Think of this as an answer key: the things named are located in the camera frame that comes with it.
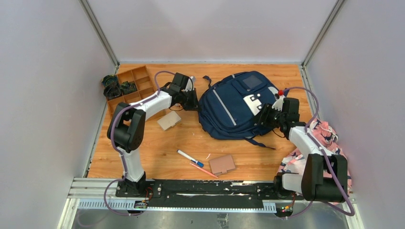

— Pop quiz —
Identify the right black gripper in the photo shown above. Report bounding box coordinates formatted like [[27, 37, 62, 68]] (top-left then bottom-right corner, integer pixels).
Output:
[[251, 103, 286, 129]]

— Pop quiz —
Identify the navy blue backpack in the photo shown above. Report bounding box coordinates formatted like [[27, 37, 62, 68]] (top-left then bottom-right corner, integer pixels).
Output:
[[198, 71, 279, 147]]

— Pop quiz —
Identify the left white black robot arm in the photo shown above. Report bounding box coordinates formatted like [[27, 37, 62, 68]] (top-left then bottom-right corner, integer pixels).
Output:
[[107, 73, 198, 197]]

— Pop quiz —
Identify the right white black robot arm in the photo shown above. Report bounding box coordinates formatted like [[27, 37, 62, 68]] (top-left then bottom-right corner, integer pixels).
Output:
[[255, 97, 348, 203]]

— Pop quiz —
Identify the small white box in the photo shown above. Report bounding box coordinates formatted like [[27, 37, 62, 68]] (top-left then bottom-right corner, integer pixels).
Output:
[[157, 111, 181, 131]]

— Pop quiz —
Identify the wooden compartment tray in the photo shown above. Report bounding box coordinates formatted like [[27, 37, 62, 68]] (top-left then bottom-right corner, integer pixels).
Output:
[[107, 65, 157, 118]]

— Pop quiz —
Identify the green rolled band in tray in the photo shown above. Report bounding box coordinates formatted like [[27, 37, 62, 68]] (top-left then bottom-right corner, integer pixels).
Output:
[[120, 81, 137, 95]]

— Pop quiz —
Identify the white blue marker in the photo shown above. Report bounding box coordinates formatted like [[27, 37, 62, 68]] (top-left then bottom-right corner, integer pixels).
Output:
[[177, 149, 204, 167]]

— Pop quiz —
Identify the brown leather wallet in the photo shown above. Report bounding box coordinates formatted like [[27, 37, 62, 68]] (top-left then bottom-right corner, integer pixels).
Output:
[[209, 155, 236, 176]]

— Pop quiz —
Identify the pink pencil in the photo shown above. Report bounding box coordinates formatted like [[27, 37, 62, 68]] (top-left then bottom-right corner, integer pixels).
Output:
[[190, 163, 219, 179]]

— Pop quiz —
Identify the black rolled band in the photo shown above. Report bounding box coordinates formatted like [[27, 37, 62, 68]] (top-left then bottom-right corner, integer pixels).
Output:
[[103, 84, 122, 100]]

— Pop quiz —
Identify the dark green rolled band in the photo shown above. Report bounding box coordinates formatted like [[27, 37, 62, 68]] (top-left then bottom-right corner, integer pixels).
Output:
[[101, 74, 119, 88]]

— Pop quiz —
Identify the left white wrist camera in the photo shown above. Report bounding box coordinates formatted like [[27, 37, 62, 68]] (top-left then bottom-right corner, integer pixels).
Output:
[[184, 76, 196, 92]]

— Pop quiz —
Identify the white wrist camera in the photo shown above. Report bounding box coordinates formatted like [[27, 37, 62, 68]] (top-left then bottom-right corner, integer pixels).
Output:
[[184, 76, 196, 92], [272, 95, 286, 112]]

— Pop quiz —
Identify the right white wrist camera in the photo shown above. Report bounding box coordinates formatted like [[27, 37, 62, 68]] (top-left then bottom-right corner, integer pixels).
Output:
[[272, 95, 286, 112]]

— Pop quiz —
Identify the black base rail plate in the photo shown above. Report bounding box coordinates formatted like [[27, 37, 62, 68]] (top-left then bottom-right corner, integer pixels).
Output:
[[115, 179, 294, 209]]

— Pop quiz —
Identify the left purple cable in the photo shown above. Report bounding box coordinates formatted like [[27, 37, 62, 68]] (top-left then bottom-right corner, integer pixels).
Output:
[[104, 70, 176, 218]]

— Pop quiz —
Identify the aluminium slotted rail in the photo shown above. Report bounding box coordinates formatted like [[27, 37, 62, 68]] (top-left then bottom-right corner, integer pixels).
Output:
[[68, 178, 277, 213]]

